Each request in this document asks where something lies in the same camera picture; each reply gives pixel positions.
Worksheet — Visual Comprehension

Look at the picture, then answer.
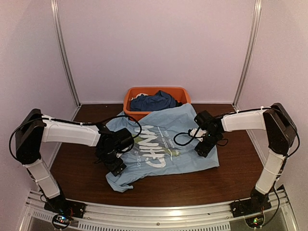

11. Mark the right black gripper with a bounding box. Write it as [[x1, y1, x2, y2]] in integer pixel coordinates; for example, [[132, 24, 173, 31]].
[[195, 131, 221, 157]]

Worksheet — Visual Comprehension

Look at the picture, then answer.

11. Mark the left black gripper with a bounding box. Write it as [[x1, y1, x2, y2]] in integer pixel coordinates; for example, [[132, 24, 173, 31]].
[[94, 148, 126, 176]]

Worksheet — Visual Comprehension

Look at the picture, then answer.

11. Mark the light blue printed t-shirt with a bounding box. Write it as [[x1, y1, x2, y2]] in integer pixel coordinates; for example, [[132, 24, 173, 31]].
[[106, 103, 219, 193]]

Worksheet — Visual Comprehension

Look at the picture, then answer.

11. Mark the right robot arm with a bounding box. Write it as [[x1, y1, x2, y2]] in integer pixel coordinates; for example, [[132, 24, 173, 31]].
[[192, 103, 298, 213]]

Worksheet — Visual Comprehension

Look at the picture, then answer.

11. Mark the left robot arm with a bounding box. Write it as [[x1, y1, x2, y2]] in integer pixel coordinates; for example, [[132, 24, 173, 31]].
[[9, 109, 133, 214]]

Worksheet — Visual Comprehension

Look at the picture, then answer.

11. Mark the orange plastic basin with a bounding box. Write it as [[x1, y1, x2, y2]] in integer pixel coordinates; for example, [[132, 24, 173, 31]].
[[123, 86, 192, 121]]

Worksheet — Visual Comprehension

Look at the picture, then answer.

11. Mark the dark blue garment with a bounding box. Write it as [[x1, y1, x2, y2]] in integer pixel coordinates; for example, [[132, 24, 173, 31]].
[[130, 90, 182, 112]]

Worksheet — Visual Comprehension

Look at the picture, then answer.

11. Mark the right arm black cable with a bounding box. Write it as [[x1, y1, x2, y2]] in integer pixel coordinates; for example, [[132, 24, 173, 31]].
[[173, 129, 205, 146]]

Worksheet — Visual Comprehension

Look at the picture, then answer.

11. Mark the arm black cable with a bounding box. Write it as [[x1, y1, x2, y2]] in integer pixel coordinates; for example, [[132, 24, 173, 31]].
[[96, 115, 142, 145], [173, 129, 205, 146]]

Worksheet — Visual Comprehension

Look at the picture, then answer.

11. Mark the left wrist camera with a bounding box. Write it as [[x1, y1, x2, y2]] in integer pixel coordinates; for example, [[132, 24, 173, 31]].
[[103, 128, 134, 159]]

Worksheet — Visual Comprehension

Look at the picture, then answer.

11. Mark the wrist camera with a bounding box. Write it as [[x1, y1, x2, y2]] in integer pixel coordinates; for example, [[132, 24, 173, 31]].
[[188, 110, 218, 142], [103, 128, 134, 159]]

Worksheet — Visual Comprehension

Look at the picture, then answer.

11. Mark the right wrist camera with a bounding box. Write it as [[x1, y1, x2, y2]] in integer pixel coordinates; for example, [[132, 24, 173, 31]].
[[188, 110, 218, 142]]

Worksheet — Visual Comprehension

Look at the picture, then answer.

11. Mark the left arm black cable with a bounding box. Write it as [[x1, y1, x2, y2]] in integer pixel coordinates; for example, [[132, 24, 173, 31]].
[[96, 115, 142, 145]]

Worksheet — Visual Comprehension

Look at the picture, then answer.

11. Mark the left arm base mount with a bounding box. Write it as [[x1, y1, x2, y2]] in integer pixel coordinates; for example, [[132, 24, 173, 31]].
[[44, 196, 86, 218]]

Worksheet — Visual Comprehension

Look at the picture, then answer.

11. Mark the aluminium front rail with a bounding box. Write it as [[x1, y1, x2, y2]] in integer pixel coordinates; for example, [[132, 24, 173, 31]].
[[24, 190, 296, 231]]

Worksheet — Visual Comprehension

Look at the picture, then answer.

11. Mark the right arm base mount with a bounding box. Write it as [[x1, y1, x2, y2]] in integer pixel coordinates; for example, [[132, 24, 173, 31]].
[[230, 198, 272, 218]]

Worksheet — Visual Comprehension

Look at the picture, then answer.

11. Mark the right aluminium corner post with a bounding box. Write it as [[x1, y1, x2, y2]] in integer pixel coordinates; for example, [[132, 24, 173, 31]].
[[232, 0, 262, 109]]

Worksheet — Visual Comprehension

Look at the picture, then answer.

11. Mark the aluminium corner post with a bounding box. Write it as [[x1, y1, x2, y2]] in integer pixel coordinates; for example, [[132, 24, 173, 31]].
[[232, 0, 262, 109], [51, 0, 81, 108]]

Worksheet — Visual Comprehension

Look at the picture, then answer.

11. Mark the left aluminium corner post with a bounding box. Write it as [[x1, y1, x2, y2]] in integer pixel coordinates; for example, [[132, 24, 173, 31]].
[[51, 0, 81, 108]]

